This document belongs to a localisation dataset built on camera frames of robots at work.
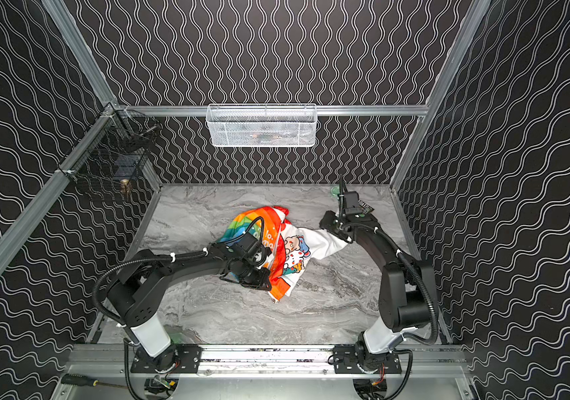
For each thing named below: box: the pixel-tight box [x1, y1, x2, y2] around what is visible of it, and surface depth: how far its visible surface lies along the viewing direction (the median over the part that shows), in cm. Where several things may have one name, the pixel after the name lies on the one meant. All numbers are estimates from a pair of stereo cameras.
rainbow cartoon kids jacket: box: [219, 205, 349, 302], surface depth 95 cm
